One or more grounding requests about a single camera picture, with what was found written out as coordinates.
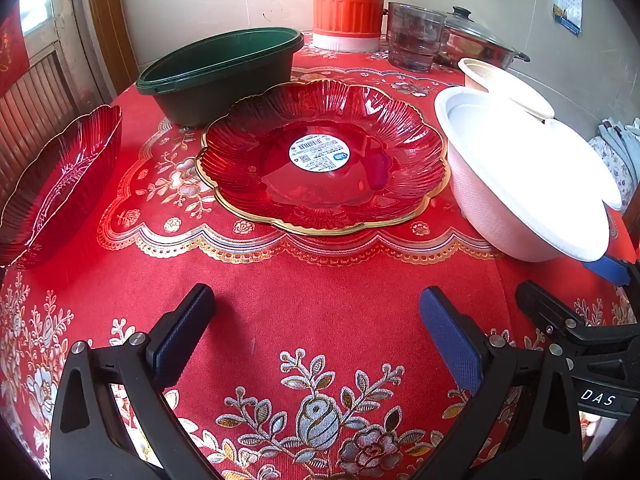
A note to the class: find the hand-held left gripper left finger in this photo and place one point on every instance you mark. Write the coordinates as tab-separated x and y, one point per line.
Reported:
182	330

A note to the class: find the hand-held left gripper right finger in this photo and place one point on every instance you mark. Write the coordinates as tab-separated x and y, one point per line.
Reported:
450	340

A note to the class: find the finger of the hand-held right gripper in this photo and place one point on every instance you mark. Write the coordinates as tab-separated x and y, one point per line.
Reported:
610	269
545	310

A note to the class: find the large white foam bowl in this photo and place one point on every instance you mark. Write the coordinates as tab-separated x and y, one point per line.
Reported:
480	195
525	160

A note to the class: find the red ribbed glass plate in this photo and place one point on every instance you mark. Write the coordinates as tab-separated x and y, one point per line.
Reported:
65	180

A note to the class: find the red glass plate with sticker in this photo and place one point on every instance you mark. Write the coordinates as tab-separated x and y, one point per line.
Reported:
360	160

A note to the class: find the beige plastic bowl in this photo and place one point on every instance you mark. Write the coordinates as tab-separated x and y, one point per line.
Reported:
500	85

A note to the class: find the dark green plastic basin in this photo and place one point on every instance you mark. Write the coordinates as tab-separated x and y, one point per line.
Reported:
225	85

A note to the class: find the floral cushion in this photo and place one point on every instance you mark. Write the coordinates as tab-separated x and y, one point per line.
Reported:
617	160

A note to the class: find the red floral tablecloth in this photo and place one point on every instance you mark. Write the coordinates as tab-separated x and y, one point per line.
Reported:
310	300

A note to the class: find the steel cooking pot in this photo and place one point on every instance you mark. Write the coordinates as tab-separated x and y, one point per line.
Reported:
470	52

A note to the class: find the slatted door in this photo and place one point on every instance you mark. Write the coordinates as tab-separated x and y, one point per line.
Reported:
40	90

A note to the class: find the clear glass cup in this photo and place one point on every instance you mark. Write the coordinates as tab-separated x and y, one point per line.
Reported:
415	40

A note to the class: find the red poster gold characters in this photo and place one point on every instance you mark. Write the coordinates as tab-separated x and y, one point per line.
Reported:
12	55

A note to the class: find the orange thermos jug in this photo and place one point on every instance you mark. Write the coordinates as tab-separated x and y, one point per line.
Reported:
345	10

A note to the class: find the brown wooden door frame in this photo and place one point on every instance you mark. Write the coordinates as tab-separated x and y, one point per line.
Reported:
107	20

